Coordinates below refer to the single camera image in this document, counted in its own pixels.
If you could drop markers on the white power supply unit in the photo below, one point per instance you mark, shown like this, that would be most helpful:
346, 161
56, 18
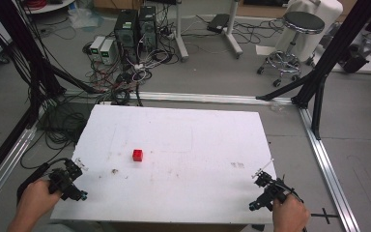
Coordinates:
96, 46
108, 51

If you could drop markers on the long aluminium rail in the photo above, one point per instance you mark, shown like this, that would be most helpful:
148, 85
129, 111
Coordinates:
206, 97

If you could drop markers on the clear plastic bag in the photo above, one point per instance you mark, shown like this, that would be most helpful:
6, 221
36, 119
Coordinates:
83, 17

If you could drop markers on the person's right hand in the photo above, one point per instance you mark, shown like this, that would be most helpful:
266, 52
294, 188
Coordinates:
290, 214

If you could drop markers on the black frame post with braces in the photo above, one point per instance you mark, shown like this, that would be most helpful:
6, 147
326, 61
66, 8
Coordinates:
335, 54

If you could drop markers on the person's left hand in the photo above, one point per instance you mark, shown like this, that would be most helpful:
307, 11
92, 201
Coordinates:
35, 197

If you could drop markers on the black device on white board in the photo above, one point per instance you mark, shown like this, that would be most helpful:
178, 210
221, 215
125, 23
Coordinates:
356, 58

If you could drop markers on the black round stool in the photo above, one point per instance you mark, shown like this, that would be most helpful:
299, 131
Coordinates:
291, 48

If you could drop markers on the white stand leg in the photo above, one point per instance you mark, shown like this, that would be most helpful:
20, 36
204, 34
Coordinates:
233, 32
181, 38

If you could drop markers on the black computer tower green label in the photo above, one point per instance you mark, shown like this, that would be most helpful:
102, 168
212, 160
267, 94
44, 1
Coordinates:
126, 32

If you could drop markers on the red cube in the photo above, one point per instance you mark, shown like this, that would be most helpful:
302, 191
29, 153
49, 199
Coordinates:
137, 155

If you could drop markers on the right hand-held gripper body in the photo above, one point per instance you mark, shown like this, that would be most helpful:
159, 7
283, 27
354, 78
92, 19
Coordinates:
270, 191

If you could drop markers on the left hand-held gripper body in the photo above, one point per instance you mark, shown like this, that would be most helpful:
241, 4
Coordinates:
65, 182

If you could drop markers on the black flat box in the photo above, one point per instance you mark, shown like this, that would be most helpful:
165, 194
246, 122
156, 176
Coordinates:
218, 23

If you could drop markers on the white round table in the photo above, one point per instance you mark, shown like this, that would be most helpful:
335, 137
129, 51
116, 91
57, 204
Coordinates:
48, 6

